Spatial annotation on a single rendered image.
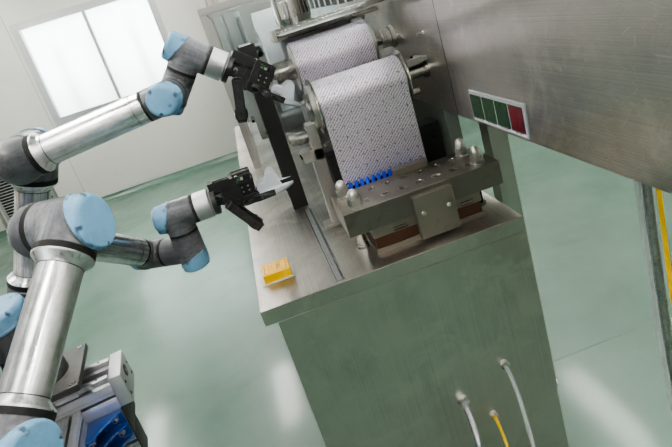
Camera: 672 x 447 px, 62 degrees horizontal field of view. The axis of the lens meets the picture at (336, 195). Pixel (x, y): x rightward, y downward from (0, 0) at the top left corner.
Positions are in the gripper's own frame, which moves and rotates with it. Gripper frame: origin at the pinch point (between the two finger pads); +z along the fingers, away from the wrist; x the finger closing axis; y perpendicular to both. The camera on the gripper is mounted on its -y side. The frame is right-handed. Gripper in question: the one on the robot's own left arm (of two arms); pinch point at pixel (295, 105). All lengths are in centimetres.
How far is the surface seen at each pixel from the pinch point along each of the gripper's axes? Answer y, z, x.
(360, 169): -8.9, 21.6, -5.5
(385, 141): 0.5, 24.9, -5.5
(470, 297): -25, 52, -31
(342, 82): 10.2, 8.4, -3.8
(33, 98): -145, -190, 551
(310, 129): -4.7, 6.4, 1.8
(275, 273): -39.0, 7.9, -18.7
